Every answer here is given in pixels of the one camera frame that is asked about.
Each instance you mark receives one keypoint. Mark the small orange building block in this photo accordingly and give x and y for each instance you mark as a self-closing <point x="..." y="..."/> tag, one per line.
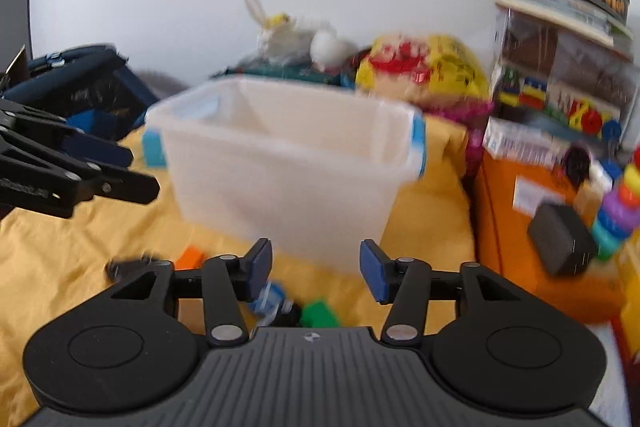
<point x="189" y="258"/>

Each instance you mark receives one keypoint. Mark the green building block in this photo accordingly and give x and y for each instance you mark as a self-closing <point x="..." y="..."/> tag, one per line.
<point x="320" y="314"/>

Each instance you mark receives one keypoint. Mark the white plastic storage bin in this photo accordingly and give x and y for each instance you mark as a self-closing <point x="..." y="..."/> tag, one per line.
<point x="280" y="177"/>

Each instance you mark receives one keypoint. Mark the clear toy box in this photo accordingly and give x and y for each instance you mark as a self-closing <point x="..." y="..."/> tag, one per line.
<point x="550" y="57"/>

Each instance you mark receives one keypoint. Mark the black round device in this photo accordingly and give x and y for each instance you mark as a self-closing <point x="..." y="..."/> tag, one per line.
<point x="577" y="163"/>

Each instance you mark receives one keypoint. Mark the cardboard piece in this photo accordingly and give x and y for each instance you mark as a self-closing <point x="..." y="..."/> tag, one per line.
<point x="15" y="64"/>

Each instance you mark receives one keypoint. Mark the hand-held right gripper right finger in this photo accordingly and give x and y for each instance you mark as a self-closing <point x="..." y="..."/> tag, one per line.
<point x="372" y="272"/>

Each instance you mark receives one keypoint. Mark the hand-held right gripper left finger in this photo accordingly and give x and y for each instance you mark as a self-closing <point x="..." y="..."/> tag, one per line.
<point x="261" y="258"/>

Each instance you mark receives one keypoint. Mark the black power adapter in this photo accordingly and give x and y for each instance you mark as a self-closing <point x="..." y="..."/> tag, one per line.
<point x="560" y="239"/>

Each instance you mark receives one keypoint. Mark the black striped toy car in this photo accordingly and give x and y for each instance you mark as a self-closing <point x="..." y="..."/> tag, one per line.
<point x="289" y="318"/>

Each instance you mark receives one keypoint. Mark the dark blue fabric bag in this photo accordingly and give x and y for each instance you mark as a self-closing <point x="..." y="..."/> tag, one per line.
<point x="100" y="82"/>

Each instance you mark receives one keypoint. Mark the blue airplane disc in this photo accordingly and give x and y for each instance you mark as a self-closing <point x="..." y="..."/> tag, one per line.
<point x="270" y="299"/>

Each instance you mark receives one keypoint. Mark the pink mesh bag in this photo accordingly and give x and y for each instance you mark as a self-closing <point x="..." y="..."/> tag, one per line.
<point x="475" y="117"/>

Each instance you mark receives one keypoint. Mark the light blue box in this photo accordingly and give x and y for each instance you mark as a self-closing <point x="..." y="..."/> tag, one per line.
<point x="152" y="152"/>

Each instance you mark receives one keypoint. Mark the yellow red plastic bag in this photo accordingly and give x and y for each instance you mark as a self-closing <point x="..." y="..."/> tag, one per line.
<point x="440" y="67"/>

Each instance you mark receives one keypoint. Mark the white printed box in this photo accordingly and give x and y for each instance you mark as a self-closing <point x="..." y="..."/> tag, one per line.
<point x="520" y="142"/>

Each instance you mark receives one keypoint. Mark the white plastic bag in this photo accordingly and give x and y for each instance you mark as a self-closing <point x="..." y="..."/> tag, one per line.
<point x="285" y="37"/>

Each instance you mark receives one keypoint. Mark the yellow blanket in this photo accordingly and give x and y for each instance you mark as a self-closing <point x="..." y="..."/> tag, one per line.
<point x="50" y="267"/>

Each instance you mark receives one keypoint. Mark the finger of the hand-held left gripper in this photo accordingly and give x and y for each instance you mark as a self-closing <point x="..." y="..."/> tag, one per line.
<point x="100" y="149"/>
<point x="125" y="189"/>

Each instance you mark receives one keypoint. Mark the large orange box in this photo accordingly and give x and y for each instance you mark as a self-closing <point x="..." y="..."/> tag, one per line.
<point x="510" y="247"/>

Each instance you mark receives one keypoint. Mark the small black toy car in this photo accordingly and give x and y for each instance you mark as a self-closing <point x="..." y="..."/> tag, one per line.
<point x="125" y="268"/>

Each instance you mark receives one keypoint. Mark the picture books stack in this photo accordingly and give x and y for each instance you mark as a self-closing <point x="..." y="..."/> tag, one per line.
<point x="550" y="7"/>

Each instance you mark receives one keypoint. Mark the dark grey panel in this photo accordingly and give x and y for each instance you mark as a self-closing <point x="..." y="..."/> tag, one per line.
<point x="15" y="12"/>

